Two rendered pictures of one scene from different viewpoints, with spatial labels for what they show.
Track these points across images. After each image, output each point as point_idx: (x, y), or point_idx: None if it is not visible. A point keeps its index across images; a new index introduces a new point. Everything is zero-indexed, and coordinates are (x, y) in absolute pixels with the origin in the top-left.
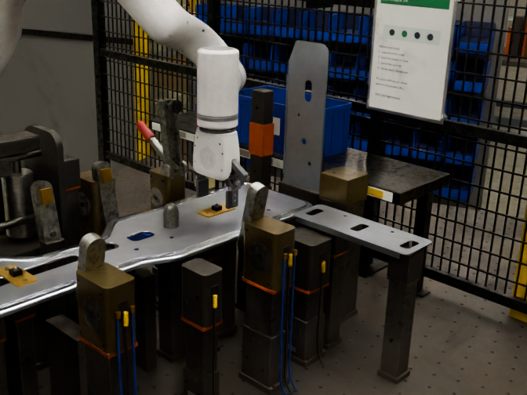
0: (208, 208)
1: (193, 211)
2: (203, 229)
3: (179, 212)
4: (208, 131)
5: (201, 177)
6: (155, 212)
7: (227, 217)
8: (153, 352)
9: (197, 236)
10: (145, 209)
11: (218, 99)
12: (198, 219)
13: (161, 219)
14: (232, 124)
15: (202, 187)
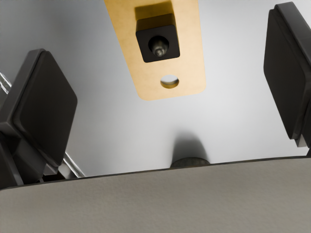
0: (123, 51)
1: (124, 100)
2: (270, 131)
3: (112, 128)
4: None
5: (36, 169)
6: (85, 164)
7: (255, 29)
8: None
9: (292, 156)
10: (64, 177)
11: None
12: (191, 113)
13: (135, 168)
14: None
15: (56, 116)
